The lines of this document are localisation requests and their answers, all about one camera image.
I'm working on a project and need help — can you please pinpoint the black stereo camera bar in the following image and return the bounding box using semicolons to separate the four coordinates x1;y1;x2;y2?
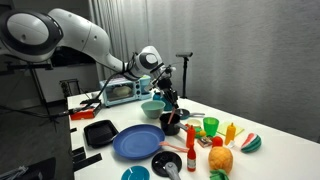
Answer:
175;51;194;58

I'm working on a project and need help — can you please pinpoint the large blue plate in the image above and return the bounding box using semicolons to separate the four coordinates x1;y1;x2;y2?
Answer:
112;124;166;160

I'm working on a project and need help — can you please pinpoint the yellow-green cutting mat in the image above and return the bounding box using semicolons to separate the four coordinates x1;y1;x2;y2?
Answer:
216;120;245;138

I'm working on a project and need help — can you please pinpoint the black ridged tray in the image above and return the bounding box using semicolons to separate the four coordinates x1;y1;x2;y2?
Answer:
83;119;120;149

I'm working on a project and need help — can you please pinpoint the small brown printed box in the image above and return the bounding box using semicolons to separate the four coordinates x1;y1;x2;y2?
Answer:
196;135;213;148

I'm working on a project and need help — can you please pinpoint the light blue toy oven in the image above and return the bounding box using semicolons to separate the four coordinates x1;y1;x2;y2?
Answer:
99;74;153;108

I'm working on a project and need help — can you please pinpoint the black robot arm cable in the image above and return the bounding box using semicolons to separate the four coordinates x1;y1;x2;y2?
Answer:
79;51;141;108

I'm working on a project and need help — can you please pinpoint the small red labelled sauce bottle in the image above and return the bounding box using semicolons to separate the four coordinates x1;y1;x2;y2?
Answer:
186;144;197;173

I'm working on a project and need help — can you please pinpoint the pink plastic spoon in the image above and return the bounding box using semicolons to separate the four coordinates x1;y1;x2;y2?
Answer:
167;106;178;125

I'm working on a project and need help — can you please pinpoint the red toy tomato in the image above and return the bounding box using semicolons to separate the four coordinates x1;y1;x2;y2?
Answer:
211;135;224;148

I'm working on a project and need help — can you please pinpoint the orange toy pineapple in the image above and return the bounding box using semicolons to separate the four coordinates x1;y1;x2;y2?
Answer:
208;146;234;175

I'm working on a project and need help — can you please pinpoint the small dark teal pan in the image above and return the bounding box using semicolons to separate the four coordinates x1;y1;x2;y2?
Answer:
175;108;206;120

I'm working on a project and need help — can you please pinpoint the long black tape strip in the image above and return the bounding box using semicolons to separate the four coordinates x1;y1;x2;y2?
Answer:
73;153;103;173

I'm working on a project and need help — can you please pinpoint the black metal cart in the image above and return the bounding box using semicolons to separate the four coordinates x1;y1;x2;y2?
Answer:
59;78;82;100

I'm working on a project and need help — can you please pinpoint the mint green bowl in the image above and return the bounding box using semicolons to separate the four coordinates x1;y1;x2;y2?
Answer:
140;100;166;120

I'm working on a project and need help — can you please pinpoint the yellow mustard squeeze bottle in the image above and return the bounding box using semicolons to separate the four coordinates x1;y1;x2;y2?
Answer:
224;122;237;146

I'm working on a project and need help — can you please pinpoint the red flat box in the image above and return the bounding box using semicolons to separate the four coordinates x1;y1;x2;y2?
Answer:
69;101;102;121

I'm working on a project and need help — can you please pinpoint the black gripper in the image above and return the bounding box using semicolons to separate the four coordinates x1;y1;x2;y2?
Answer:
155;75;180;108

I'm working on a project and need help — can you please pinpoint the black monitor screen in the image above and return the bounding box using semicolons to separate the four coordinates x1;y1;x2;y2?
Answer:
49;46;98;68

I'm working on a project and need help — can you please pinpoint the teal two-handled pot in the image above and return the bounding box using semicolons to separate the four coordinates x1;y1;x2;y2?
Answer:
162;96;174;112

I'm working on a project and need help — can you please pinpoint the black frying pan grey handle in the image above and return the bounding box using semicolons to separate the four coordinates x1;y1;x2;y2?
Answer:
151;150;183;180

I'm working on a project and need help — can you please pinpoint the black pot grey handle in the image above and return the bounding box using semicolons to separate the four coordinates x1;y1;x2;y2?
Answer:
159;112;190;136

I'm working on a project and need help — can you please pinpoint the green toy corn cob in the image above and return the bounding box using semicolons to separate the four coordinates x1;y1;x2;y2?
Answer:
194;126;207;139

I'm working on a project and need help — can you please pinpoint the toy watermelon slice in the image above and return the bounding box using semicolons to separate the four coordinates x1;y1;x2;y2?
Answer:
240;132;263;154

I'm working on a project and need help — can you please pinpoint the pink plastic spatula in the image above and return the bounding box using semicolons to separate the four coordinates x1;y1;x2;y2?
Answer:
159;140;189;154

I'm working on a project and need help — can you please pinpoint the red ketchup squeeze bottle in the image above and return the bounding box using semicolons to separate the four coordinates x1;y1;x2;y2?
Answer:
185;124;196;149

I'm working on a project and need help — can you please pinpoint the green plastic cup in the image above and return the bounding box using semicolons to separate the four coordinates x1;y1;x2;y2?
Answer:
202;116;220;138

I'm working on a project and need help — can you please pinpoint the black camera tripod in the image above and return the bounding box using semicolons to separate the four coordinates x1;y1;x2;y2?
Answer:
180;56;190;100

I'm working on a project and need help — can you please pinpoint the black seat with papers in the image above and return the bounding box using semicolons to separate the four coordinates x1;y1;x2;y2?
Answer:
0;157;57;180

